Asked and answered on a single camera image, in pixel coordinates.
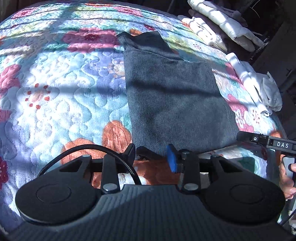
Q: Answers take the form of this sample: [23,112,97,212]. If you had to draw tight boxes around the dark grey henley shirt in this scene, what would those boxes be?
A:
[118,32,239,156]

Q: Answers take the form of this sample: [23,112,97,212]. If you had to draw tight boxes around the person's right hand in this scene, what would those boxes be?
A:
[279,161,295,200]

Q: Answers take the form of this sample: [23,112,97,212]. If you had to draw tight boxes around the crumpled white clothing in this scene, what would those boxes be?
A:
[226,53,283,117]

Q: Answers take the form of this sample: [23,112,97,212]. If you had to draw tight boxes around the floral quilted bedspread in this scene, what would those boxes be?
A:
[1,1,286,232]

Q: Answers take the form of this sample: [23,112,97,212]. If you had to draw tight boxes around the folded dark purple garment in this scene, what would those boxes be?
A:
[189,9,251,59]

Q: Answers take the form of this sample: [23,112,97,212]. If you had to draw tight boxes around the folded white garment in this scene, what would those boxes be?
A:
[178,15,227,52]

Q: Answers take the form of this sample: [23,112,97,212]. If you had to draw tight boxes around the folded lavender garment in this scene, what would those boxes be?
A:
[217,6,248,28]

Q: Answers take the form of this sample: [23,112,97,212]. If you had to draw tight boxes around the black braided cable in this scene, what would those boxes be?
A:
[36,143,142,186]

